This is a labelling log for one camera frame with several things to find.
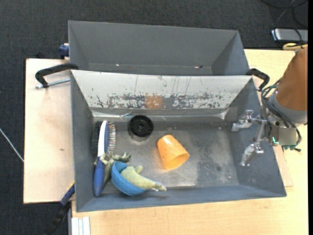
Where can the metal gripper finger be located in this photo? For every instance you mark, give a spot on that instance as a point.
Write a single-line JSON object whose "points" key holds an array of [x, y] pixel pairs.
{"points": [[250, 153], [247, 121]]}

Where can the grey metal bin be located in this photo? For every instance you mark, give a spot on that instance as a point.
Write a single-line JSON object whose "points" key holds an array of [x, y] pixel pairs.
{"points": [[210, 146]]}

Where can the orange plastic cup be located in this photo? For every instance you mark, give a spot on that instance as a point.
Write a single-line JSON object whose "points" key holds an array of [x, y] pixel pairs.
{"points": [[171, 150]]}

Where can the black round disc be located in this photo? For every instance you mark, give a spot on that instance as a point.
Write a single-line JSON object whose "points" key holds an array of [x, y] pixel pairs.
{"points": [[140, 126]]}

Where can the pale green toy animal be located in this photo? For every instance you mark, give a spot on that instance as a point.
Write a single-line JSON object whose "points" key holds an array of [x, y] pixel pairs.
{"points": [[137, 179]]}

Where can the dark green toy animal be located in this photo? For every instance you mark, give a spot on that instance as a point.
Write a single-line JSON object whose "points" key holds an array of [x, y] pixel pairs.
{"points": [[117, 157]]}

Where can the blue bowl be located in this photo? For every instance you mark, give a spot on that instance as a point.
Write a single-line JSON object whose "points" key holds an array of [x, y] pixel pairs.
{"points": [[119, 180]]}

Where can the blue and white hairbrush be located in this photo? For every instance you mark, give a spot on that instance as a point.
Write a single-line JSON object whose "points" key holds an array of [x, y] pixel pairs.
{"points": [[102, 141]]}

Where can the pale wood board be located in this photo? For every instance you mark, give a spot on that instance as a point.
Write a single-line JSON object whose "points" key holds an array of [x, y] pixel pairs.
{"points": [[47, 131]]}

